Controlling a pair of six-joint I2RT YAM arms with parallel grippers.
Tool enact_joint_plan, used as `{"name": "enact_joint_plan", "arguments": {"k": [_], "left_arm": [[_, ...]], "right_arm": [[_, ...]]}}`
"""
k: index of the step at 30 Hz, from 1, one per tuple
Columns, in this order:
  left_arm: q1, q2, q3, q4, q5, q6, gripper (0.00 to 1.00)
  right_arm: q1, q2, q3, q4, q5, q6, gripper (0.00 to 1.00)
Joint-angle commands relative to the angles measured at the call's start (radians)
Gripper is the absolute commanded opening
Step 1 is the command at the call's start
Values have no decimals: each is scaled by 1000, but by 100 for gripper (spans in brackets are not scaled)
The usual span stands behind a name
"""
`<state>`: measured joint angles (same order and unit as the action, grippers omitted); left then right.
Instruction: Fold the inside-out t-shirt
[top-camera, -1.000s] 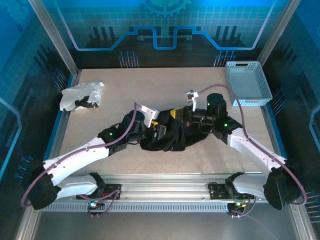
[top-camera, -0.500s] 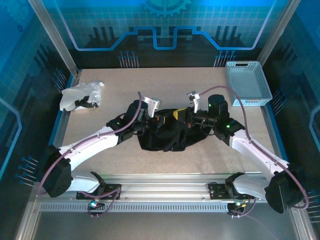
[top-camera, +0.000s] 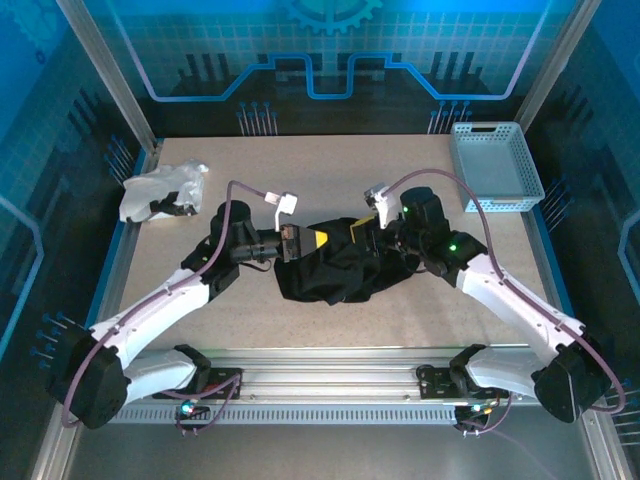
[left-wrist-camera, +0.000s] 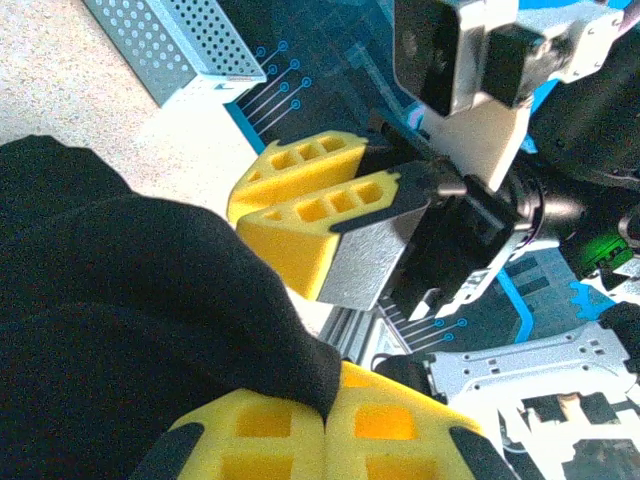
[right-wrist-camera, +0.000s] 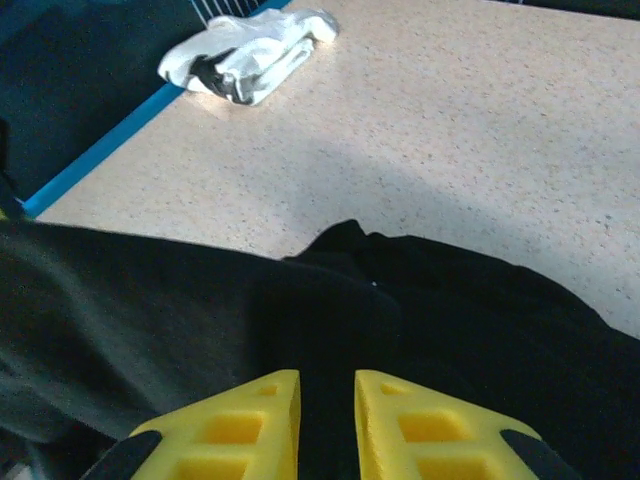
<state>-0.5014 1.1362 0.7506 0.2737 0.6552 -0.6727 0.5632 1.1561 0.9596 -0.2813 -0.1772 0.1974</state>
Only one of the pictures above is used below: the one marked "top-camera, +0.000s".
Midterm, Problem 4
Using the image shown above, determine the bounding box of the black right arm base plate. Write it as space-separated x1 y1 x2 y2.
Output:
416 363 510 401

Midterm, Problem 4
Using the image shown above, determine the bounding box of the grey slotted cable duct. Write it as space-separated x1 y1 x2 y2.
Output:
78 403 460 426

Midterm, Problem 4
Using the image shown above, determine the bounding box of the white crumpled t-shirt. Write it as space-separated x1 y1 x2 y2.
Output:
121 158 210 224

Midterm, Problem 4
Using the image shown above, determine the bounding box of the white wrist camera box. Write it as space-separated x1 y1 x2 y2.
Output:
363 183 401 230
263 191 300 230

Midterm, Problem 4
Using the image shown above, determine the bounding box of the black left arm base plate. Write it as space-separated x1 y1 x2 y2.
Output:
152 366 245 401

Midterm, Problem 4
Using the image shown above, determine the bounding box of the aluminium mounting rail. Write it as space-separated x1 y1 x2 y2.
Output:
64 346 601 401

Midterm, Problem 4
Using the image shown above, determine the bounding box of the aluminium frame post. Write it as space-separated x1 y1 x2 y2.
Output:
513 0 604 135
54 0 164 154

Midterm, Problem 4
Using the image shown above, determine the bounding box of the grey perforated plastic basket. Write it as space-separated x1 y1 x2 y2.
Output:
448 121 546 214

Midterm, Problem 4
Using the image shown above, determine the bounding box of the black floral print t-shirt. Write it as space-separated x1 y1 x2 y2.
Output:
273 215 417 307

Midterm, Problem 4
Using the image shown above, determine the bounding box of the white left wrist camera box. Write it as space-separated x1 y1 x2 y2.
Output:
263 191 300 230

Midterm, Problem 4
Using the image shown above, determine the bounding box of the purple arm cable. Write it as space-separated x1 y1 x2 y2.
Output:
59 179 269 437
385 169 627 437

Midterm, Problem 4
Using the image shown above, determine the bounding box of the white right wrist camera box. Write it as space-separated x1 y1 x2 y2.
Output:
363 183 401 230

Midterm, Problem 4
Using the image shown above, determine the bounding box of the small LED circuit board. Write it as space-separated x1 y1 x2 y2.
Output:
453 402 496 421
174 398 211 420

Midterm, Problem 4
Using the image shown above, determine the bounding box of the grey metal front panel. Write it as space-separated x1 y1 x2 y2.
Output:
29 389 634 480

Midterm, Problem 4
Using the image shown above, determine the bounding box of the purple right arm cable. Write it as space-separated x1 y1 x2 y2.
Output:
385 169 627 437

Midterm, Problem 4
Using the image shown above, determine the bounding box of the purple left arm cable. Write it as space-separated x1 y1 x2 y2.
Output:
59 179 269 437

